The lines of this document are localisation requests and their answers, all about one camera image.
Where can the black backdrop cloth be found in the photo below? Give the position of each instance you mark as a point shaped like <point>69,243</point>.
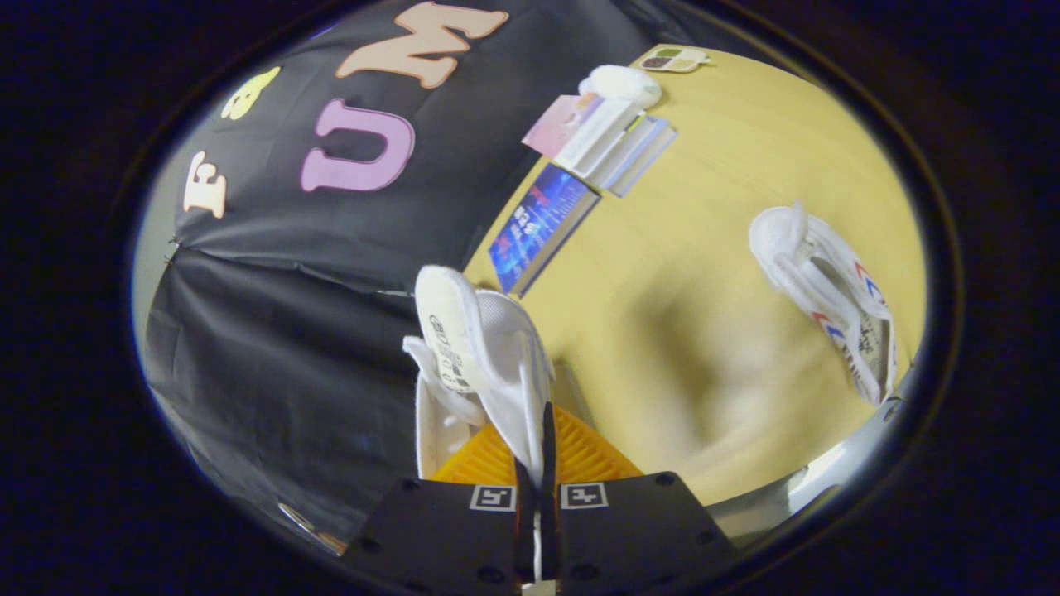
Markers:
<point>290,331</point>

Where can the small colour palette card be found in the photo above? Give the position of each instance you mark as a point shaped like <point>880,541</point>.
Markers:
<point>672,59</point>

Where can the white fuzzy ball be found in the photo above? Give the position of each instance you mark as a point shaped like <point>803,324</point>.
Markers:
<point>621,84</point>

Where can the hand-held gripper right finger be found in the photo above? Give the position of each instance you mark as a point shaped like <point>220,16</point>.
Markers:
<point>629,530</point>

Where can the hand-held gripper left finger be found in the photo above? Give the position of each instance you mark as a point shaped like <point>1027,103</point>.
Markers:
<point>447,530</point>

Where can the white sneaker shoe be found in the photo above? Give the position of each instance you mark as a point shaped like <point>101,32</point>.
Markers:
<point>497,348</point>
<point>816,273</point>

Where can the white thick book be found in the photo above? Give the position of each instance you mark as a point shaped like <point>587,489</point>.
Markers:
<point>600,136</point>

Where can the blue cover book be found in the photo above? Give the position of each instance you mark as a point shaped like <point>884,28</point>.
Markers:
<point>538,223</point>

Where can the grey blue book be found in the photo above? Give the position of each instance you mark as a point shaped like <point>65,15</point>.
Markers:
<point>642,157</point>

